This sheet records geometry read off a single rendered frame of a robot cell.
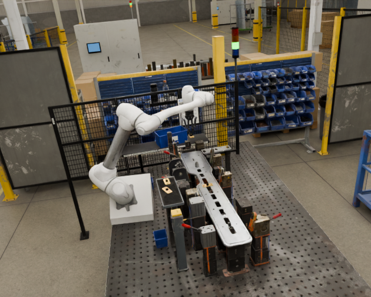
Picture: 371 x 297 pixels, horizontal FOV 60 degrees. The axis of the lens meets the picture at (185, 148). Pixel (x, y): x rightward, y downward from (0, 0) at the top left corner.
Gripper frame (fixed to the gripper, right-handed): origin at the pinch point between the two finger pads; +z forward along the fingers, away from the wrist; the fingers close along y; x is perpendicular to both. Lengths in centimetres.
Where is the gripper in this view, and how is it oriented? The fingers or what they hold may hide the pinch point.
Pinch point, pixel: (191, 131)
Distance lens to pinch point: 289.7
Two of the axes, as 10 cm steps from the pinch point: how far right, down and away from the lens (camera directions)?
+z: 0.8, 9.1, 4.1
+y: 9.7, -1.6, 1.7
